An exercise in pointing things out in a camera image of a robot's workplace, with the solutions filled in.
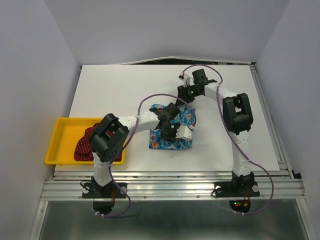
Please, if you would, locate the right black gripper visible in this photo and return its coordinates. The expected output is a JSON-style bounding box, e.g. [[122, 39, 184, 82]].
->
[[175, 83, 201, 106]]

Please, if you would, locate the blue floral skirt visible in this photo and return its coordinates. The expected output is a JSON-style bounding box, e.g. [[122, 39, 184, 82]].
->
[[149, 105, 195, 151]]

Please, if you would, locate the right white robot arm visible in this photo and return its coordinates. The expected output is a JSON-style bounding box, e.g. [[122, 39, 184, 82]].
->
[[176, 69, 256, 198]]

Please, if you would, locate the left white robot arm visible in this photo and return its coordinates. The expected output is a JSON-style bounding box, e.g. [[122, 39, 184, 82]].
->
[[81, 103, 181, 199]]

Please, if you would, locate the red polka dot skirt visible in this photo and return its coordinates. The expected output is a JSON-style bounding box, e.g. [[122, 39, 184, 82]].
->
[[73, 122, 123, 163]]

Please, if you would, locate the yellow plastic tray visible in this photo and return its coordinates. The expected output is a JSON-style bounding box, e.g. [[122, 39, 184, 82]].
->
[[44, 117, 127, 166]]

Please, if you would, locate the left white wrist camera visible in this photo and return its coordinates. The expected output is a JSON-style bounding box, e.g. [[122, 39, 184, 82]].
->
[[175, 125, 194, 142]]

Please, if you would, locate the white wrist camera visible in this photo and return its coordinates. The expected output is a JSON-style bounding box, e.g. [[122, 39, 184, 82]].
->
[[175, 125, 194, 142], [178, 72, 192, 87]]

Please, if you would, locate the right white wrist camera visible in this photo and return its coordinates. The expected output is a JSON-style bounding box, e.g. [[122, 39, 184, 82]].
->
[[178, 72, 192, 87]]

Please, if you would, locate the aluminium frame rail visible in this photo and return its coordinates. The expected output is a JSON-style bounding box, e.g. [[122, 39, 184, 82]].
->
[[40, 170, 306, 201]]

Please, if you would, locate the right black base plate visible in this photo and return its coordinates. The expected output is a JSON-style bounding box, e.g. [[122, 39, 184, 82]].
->
[[211, 181, 261, 214]]

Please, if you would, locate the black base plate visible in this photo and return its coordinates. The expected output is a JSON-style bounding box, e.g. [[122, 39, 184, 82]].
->
[[211, 181, 261, 214], [80, 181, 127, 217]]

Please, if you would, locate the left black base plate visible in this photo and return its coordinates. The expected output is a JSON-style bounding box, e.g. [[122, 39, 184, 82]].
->
[[80, 181, 127, 217]]

